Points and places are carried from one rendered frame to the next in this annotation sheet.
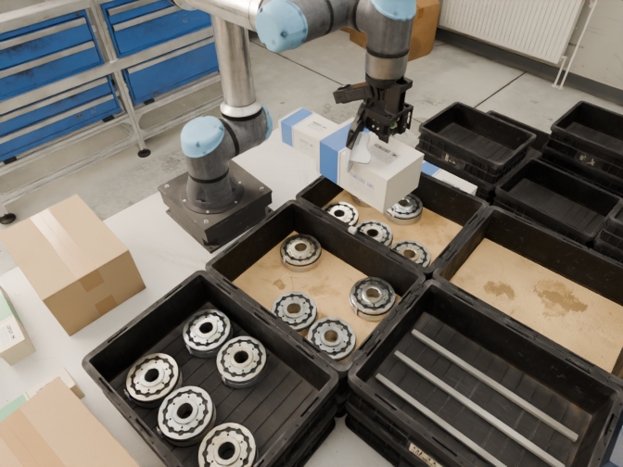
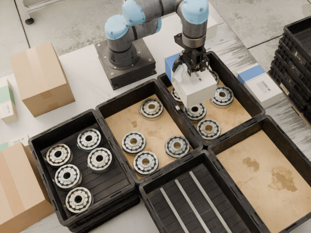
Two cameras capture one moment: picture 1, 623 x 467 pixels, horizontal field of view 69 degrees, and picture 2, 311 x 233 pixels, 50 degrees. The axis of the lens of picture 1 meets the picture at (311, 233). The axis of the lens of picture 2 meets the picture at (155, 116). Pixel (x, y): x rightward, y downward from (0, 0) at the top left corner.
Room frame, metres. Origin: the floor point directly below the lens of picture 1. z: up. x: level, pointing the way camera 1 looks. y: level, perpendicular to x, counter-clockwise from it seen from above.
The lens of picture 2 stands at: (0.05, -0.32, 2.11)
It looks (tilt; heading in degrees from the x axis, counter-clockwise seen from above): 59 degrees down; 25
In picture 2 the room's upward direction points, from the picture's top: 7 degrees counter-clockwise
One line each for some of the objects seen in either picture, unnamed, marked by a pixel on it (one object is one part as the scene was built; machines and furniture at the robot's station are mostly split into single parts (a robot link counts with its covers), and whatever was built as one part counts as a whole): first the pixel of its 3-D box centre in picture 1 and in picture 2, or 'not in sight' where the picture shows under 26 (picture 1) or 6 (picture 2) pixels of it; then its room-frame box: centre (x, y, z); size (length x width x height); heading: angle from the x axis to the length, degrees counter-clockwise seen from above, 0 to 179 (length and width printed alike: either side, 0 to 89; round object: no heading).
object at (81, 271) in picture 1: (73, 261); (42, 78); (0.80, 0.64, 0.78); 0.30 x 0.22 x 0.16; 43
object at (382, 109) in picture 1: (384, 103); (194, 54); (0.78, -0.15, 1.25); 0.09 x 0.08 x 0.12; 43
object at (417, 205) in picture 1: (403, 204); (222, 95); (0.91, -0.25, 0.86); 0.10 x 0.10 x 0.01
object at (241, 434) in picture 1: (227, 451); (78, 199); (0.28, 0.16, 0.86); 0.10 x 0.10 x 0.01
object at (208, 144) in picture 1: (206, 145); (119, 32); (1.05, 0.28, 0.97); 0.13 x 0.12 x 0.14; 133
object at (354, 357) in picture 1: (313, 274); (146, 127); (0.63, 0.00, 0.92); 0.40 x 0.30 x 0.02; 48
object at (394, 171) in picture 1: (367, 162); (189, 76); (0.80, -0.13, 1.09); 0.20 x 0.12 x 0.09; 43
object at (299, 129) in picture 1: (310, 133); (197, 22); (1.43, 0.00, 0.75); 0.20 x 0.12 x 0.09; 47
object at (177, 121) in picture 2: (313, 288); (147, 133); (0.63, 0.00, 0.87); 0.40 x 0.30 x 0.11; 48
